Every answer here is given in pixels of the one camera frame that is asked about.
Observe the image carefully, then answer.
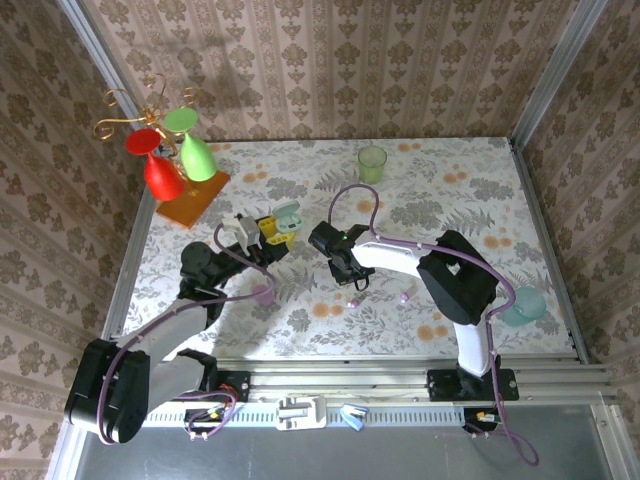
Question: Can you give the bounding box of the green plastic wine glass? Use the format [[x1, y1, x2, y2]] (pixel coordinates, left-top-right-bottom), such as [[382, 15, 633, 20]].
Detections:
[[163, 108, 218, 182]]

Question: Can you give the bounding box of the teal translucent glass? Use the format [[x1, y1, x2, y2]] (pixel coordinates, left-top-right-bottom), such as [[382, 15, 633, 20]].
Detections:
[[499, 285, 548, 329]]

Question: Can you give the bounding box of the blue plastic clip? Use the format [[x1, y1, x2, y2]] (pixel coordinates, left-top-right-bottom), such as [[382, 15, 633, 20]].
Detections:
[[339, 404, 370, 432]]

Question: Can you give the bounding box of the white plastic rail mount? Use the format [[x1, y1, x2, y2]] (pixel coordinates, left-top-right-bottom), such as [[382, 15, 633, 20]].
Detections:
[[275, 394, 327, 431]]

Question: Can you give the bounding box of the mint green earbud charging case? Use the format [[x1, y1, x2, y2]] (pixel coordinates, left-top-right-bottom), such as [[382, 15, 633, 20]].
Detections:
[[272, 199, 302, 234]]

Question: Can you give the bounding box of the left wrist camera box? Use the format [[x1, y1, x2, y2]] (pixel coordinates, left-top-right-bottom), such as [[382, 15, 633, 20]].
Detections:
[[222, 213, 261, 249]]

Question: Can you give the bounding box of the gold wire glass rack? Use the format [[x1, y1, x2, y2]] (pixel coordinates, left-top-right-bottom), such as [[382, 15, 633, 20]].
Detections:
[[93, 73, 202, 197]]

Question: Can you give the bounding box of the orange rack base board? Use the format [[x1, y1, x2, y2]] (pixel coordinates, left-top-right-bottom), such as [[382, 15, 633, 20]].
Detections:
[[154, 169, 231, 230]]

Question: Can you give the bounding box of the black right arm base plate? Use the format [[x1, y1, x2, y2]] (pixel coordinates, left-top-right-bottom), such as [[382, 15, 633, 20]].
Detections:
[[427, 368, 520, 402]]

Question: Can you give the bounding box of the red plastic wine glass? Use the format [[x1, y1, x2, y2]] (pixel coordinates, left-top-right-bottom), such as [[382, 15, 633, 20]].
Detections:
[[124, 128, 186, 202]]

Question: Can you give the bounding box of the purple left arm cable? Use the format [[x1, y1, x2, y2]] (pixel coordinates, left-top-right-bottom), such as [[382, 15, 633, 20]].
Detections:
[[97, 222, 277, 445]]

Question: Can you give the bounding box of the grey metal panel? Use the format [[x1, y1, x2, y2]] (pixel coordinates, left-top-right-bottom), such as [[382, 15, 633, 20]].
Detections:
[[74, 427, 616, 480]]

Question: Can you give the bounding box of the aluminium table edge rail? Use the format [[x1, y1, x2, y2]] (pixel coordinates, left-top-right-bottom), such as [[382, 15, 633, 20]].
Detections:
[[69, 359, 619, 401]]

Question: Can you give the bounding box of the white slotted cable duct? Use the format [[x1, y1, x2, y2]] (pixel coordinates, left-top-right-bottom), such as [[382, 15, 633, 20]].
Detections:
[[144, 405, 466, 427]]

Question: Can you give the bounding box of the aluminium side rail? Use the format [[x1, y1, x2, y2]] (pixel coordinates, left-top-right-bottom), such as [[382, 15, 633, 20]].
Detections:
[[74, 184, 156, 386], [507, 135, 594, 366]]

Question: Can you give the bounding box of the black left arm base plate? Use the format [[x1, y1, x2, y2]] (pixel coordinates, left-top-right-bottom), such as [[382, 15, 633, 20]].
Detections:
[[163, 370, 251, 404]]

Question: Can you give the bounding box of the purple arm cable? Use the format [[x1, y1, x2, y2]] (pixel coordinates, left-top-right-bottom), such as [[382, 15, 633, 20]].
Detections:
[[97, 222, 277, 445], [328, 184, 541, 467]]

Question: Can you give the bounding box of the aluminium corner post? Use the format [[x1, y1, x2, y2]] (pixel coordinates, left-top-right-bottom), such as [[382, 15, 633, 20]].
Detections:
[[57, 0, 141, 146], [509, 0, 609, 144]]

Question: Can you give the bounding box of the green translucent plastic tumbler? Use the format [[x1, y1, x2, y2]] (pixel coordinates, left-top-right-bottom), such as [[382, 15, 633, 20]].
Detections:
[[357, 145, 389, 186]]

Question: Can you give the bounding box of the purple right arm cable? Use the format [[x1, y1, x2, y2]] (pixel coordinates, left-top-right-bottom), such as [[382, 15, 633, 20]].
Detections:
[[328, 184, 541, 467]]

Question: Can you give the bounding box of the floral patterned tablecloth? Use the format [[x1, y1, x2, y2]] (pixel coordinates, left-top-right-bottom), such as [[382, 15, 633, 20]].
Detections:
[[124, 137, 576, 359]]

